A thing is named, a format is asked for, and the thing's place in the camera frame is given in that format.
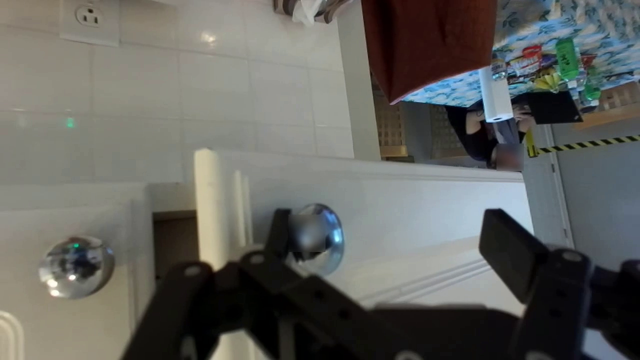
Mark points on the green plastic bottle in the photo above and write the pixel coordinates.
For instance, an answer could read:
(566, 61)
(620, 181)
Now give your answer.
(566, 59)

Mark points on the white cabinet door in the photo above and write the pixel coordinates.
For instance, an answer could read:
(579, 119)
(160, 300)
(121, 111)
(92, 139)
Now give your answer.
(413, 213)
(41, 213)

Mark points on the white carton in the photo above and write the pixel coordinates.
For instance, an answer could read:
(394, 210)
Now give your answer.
(497, 92)

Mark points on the yellow black striped tape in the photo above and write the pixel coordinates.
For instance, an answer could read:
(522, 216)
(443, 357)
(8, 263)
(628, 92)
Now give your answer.
(587, 142)

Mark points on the black laptop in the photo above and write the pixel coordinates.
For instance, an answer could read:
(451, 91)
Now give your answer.
(552, 107)

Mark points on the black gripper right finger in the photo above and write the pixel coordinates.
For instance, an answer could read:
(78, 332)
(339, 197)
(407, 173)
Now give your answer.
(561, 300)

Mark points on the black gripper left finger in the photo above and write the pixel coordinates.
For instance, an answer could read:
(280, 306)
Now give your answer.
(221, 313)

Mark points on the round chrome door knob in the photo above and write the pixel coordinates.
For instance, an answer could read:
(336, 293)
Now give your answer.
(74, 267)
(321, 237)

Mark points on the dining table patterned cloth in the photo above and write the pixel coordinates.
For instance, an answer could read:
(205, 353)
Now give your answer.
(601, 41)

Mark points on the seated person dark shirt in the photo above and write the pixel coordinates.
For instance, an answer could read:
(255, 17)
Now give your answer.
(480, 137)

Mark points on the white wall outlet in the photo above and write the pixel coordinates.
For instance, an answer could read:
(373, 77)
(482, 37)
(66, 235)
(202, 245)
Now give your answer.
(87, 15)

